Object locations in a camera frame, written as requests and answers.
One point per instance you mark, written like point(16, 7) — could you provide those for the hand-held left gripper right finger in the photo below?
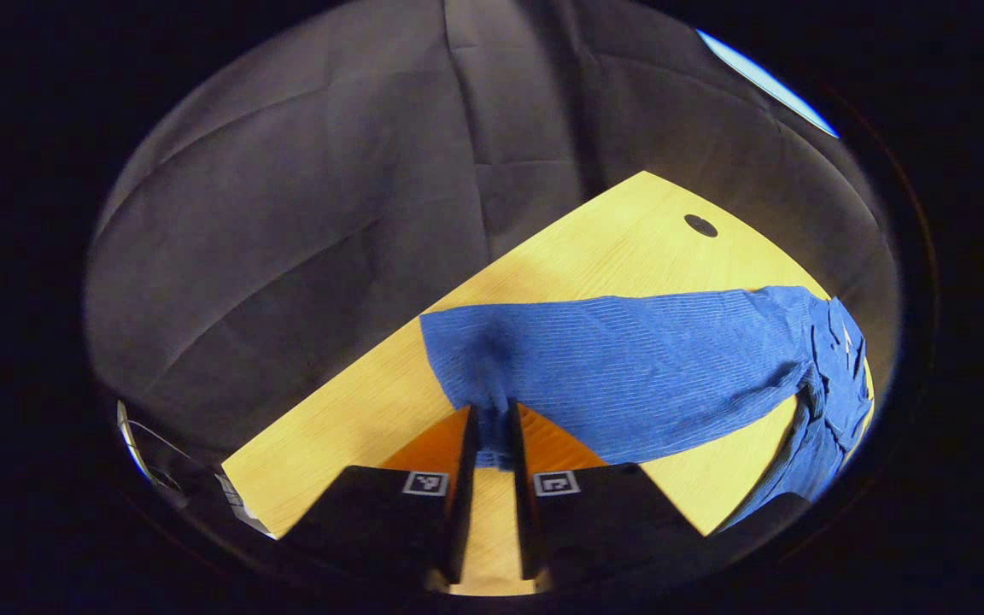
point(526, 512)

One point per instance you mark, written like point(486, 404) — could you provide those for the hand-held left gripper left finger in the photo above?
point(458, 512)

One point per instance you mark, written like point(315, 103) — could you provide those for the black round table grommet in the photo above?
point(700, 225)

